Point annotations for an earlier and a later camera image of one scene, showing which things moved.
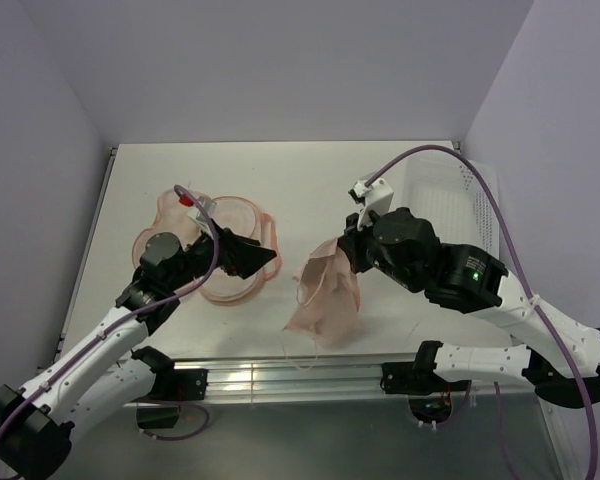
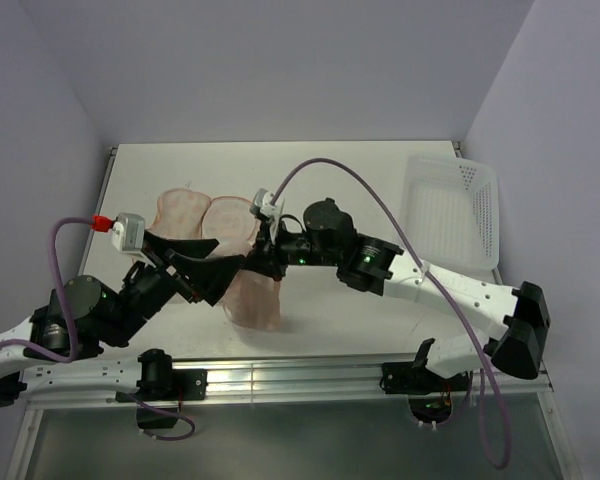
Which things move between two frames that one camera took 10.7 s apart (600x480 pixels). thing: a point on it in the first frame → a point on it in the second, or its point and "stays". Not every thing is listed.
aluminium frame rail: [334, 379] stays
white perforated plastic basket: [444, 191] stays
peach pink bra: [328, 297] → [254, 301]
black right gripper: [351, 239] → [266, 256]
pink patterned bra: [188, 215] stays
